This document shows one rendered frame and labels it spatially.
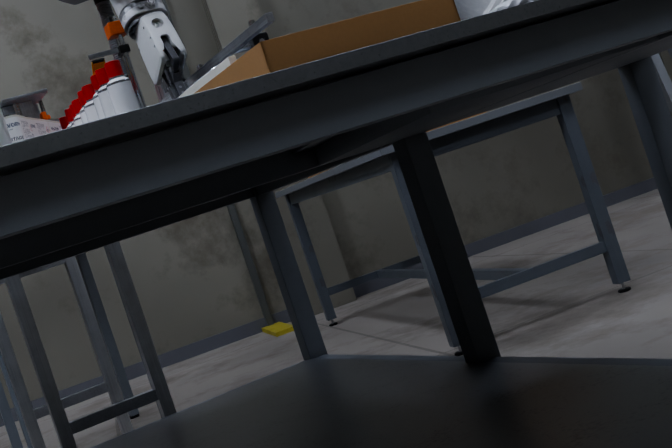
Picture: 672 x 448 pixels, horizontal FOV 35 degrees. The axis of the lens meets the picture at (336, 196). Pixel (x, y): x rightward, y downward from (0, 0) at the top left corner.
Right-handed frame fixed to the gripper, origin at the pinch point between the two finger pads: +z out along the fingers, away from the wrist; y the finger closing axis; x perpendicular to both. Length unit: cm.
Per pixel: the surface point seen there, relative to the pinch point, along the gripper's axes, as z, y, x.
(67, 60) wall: -256, 403, -96
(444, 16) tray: 32, -62, -11
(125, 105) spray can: -17.0, 30.0, 0.5
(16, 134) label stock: -28, 51, 19
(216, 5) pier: -249, 369, -187
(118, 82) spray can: -21.6, 28.2, 0.3
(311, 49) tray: 32, -62, 7
